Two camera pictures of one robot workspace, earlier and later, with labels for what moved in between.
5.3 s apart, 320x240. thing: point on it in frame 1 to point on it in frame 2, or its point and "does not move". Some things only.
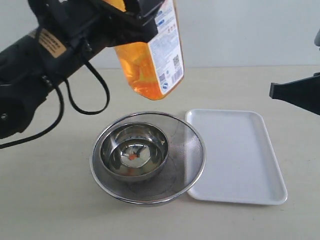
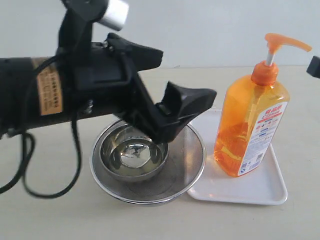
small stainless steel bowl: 133,151 does not move
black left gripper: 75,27 to 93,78
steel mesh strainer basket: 182,169 does not move
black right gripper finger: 304,92 to 314,66
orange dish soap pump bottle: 155,67 to 252,109
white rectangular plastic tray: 240,163 does not move
